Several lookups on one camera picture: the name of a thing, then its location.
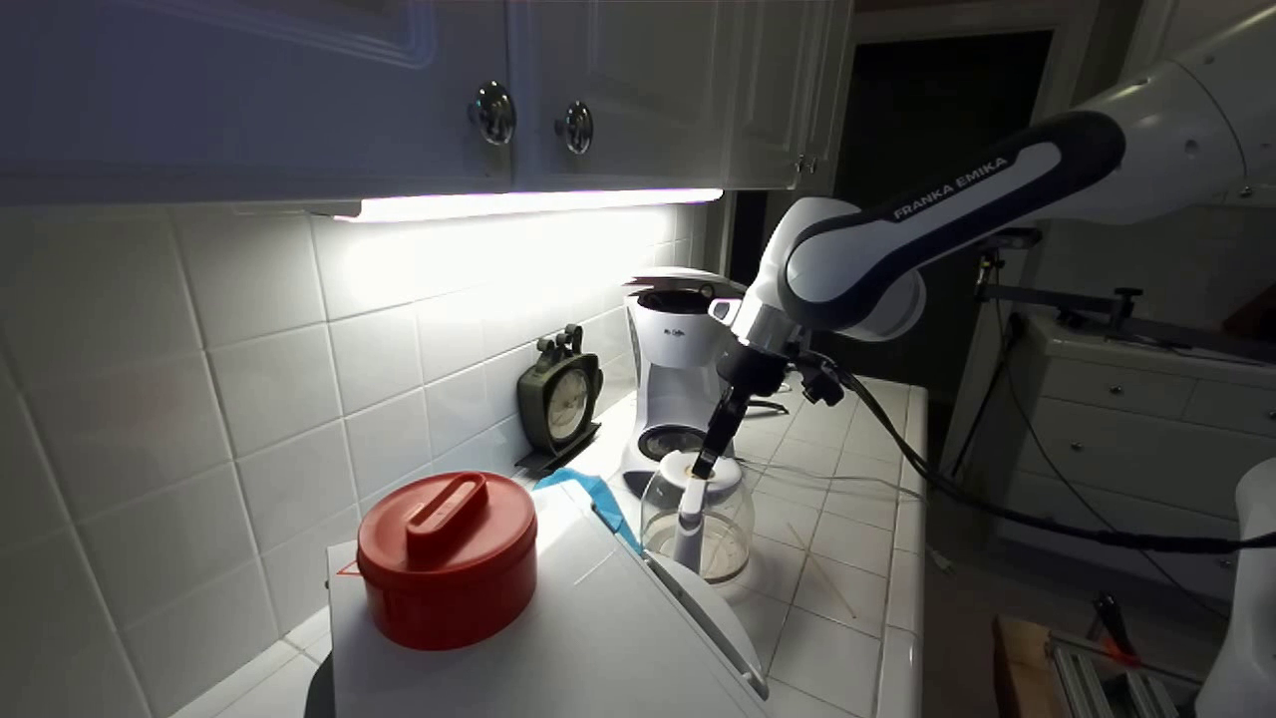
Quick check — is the wooden cart with rails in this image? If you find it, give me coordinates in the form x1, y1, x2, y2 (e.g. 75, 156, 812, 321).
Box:
992, 592, 1209, 718

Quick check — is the narrow white cabinet door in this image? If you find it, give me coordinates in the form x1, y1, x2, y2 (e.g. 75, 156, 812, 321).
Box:
731, 0, 857, 193

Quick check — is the white drawer cabinet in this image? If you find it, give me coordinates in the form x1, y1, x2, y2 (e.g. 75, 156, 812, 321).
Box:
992, 307, 1276, 608

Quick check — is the round metal cabinet knob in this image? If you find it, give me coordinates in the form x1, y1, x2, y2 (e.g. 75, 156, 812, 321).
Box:
467, 76, 517, 152
552, 95, 598, 160

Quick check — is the dark retro kitchen scale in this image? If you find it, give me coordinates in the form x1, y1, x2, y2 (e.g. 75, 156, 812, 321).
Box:
509, 325, 610, 481

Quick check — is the white drip coffee maker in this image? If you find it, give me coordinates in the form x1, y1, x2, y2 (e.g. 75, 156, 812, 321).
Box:
616, 262, 749, 507

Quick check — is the black tripod stand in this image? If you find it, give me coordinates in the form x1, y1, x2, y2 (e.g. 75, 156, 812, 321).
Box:
974, 220, 1147, 339

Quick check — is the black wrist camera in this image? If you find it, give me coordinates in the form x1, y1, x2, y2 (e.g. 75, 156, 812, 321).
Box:
794, 355, 849, 412

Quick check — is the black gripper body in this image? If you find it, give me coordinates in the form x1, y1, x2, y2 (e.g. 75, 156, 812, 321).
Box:
697, 339, 794, 460

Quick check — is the grey coffee maker cord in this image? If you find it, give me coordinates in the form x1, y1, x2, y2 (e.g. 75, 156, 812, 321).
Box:
736, 391, 797, 427

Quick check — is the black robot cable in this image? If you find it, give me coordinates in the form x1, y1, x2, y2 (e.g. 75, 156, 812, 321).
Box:
794, 346, 1276, 560

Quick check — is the red lidded container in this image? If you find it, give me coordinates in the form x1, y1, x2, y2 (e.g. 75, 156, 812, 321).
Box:
349, 468, 543, 653

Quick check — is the white toaster oven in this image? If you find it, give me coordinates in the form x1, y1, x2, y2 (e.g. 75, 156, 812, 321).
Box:
304, 511, 774, 718

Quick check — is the glass coffee pot white handle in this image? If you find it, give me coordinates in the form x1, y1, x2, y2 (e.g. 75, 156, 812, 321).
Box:
635, 448, 762, 585

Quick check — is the white upper cabinet door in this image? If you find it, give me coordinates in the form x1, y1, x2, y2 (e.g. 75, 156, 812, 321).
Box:
505, 0, 743, 193
0, 0, 517, 208

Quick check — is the under-cabinet strip light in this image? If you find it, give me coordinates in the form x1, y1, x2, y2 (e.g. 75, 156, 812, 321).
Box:
309, 182, 731, 226

